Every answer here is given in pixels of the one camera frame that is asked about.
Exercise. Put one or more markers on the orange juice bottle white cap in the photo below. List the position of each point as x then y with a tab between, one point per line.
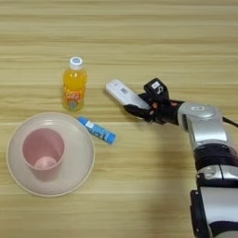
74	86

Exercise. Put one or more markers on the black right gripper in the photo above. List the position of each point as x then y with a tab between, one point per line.
167	111

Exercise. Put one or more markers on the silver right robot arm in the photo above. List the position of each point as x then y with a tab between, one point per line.
207	130

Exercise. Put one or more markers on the pink plastic cup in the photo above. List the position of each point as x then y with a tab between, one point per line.
43	145

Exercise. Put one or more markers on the white rectangular remote device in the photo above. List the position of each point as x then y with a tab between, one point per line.
124	93

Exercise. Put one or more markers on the black box with white label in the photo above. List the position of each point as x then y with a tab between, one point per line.
156	88

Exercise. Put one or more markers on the blue tube with white print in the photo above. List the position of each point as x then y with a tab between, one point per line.
97	130

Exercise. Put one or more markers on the beige round plate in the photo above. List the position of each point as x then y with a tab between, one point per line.
77	161

